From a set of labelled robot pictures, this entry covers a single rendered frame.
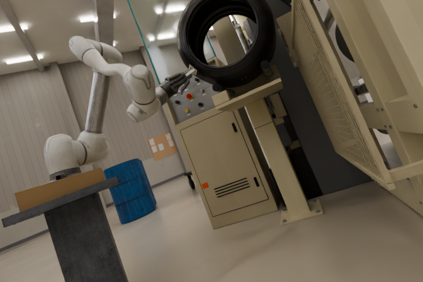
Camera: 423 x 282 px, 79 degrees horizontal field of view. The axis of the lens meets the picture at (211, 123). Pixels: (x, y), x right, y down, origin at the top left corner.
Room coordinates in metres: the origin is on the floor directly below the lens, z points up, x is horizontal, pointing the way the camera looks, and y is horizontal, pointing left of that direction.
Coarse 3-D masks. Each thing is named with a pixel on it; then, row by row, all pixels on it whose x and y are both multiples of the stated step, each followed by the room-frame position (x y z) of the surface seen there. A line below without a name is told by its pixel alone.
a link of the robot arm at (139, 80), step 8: (88, 56) 1.30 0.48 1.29; (96, 56) 1.30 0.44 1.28; (88, 64) 1.32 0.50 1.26; (96, 64) 1.29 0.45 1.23; (104, 64) 1.27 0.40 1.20; (112, 64) 1.19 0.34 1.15; (120, 64) 1.13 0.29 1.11; (104, 72) 1.26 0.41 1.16; (112, 72) 1.19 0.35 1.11; (120, 72) 1.12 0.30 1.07; (128, 72) 1.03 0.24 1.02; (136, 72) 1.02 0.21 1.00; (144, 72) 1.02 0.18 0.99; (128, 80) 1.04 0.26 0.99; (136, 80) 1.02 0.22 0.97; (144, 80) 1.03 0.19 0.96; (152, 80) 1.07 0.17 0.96; (128, 88) 1.08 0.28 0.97; (136, 88) 1.05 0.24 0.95; (144, 88) 1.05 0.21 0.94; (152, 88) 1.09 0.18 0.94; (136, 96) 1.09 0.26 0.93; (144, 96) 1.09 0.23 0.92; (152, 96) 1.13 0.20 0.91
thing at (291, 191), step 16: (224, 32) 1.69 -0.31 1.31; (224, 48) 1.70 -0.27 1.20; (240, 48) 1.67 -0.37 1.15; (256, 112) 1.69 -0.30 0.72; (256, 128) 1.70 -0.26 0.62; (272, 128) 1.68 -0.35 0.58; (272, 144) 1.69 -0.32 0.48; (272, 160) 1.70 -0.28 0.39; (288, 160) 1.67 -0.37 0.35; (288, 176) 1.68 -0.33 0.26; (288, 192) 1.69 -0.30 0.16; (288, 208) 1.70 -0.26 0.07; (304, 208) 1.68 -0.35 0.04
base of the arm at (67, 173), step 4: (72, 168) 1.41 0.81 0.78; (76, 168) 1.43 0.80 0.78; (60, 172) 1.37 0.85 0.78; (64, 172) 1.38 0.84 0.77; (68, 172) 1.39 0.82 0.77; (72, 172) 1.40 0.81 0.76; (76, 172) 1.42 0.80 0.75; (80, 172) 1.45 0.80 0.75; (52, 176) 1.37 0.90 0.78; (56, 176) 1.33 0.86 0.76; (60, 176) 1.33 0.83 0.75; (64, 176) 1.37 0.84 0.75; (68, 176) 1.38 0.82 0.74; (52, 180) 1.37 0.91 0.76; (56, 180) 1.36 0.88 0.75
